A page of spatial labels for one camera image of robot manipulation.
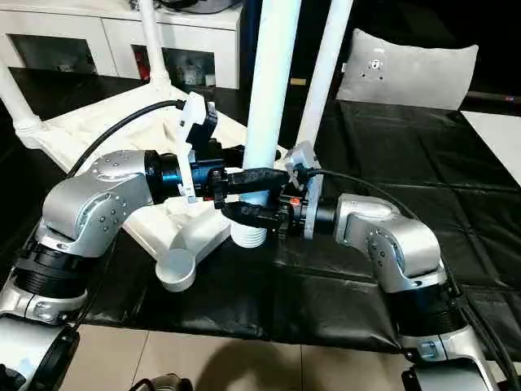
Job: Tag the white plastic table top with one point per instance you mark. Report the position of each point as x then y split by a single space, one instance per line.
195 232

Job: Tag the white plastic table leg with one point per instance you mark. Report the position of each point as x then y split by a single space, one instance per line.
152 40
268 81
325 61
16 102

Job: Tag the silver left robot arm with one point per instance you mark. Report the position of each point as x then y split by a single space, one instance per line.
89 203

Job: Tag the small white jar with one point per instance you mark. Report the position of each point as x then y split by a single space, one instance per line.
209 80

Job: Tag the small tan tag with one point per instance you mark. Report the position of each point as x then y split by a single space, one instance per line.
298 81

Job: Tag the black mat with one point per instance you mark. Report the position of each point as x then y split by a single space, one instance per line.
407 142

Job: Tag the grey bag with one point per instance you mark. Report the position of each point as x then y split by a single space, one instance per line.
195 3

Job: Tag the grey cushion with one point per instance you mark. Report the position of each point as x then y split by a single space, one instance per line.
407 73

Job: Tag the white cabinet with glass doors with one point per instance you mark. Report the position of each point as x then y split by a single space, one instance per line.
61 20

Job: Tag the white flat panel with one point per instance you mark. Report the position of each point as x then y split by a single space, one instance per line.
496 134

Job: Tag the black bar with red light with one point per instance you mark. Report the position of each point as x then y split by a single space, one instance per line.
492 99

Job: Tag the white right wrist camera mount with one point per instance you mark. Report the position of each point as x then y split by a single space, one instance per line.
301 152

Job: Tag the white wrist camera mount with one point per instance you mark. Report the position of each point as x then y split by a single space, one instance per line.
301 152
191 118

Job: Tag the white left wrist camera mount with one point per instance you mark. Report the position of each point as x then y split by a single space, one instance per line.
191 118

